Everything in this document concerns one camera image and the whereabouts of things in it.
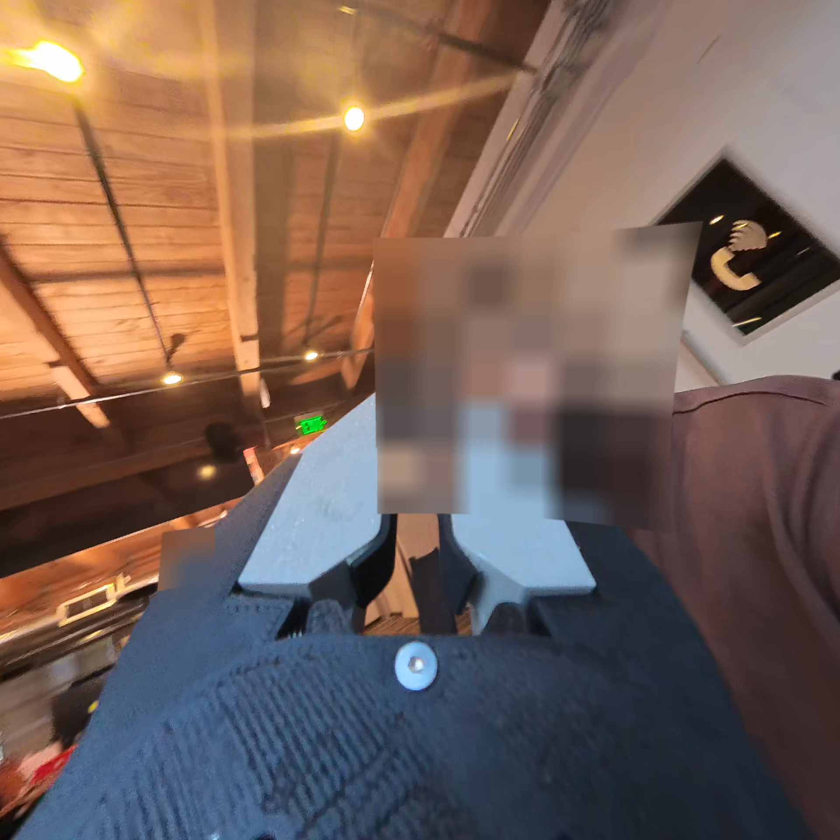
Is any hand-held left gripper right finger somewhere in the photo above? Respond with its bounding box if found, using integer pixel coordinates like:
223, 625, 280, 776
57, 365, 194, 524
438, 514, 597, 635

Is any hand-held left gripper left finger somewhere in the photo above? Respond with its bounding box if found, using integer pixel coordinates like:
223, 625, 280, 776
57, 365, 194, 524
239, 394, 399, 632

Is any black phone wall sign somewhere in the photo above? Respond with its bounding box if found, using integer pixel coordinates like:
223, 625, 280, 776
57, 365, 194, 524
653, 157, 840, 345

